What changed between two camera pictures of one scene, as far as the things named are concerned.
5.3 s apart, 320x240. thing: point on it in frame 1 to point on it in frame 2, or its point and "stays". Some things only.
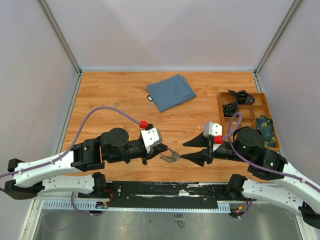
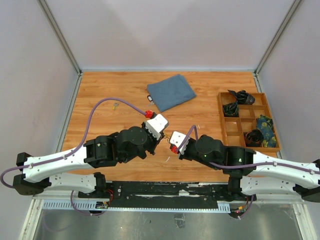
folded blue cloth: (170, 92) stays
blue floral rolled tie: (265, 124) stays
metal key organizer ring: (175, 156) to (168, 139)
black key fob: (149, 98) stays
